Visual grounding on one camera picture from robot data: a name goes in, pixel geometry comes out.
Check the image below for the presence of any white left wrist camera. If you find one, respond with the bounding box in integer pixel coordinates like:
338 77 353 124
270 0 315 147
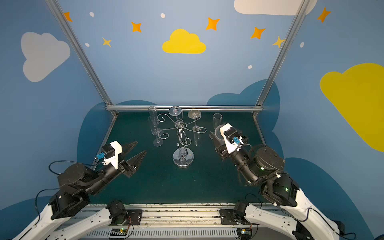
95 141 122 170

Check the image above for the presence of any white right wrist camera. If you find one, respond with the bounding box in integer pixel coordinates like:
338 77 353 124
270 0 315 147
220 124 245 155

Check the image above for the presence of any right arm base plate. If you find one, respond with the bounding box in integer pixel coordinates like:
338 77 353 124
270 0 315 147
219 209 244 225

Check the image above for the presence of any green circuit board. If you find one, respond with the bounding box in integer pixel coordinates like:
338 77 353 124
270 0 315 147
236 229 252 240
109 229 128 238

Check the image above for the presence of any clear wine glass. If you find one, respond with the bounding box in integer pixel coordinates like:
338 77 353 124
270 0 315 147
209 113 223 139
148 106 163 137
214 125 225 144
188 110 201 132
169 106 183 122
148 116 163 147

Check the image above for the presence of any chrome wine glass rack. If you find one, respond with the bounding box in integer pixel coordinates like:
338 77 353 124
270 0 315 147
158 110 207 169

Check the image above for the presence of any aluminium frame post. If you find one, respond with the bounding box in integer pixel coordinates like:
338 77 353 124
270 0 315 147
253 0 311 121
45 0 113 107

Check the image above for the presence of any aluminium back frame rail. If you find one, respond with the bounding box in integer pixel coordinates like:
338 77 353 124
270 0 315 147
106 105 263 112

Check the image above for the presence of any aluminium right frame post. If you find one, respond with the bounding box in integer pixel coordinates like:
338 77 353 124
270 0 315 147
253 0 311 121

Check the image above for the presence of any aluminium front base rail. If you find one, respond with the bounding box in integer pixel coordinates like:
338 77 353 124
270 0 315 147
53 202 301 240

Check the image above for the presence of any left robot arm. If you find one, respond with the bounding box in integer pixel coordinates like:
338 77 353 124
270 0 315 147
15 141 147 240

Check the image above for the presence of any aluminium left frame post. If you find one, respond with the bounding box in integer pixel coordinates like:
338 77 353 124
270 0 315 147
45 0 113 107

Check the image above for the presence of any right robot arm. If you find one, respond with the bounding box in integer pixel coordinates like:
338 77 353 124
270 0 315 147
213 137 345 240

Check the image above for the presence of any green circuit board right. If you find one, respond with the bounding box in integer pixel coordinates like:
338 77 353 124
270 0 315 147
236 229 252 240

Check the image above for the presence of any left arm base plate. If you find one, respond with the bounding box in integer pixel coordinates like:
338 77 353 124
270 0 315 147
119 209 143 226

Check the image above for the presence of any green circuit board left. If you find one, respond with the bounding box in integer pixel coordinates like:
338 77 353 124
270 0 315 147
109 229 128 238

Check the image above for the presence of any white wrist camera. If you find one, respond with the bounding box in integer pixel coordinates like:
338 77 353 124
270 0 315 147
220 124 245 155
95 141 122 170

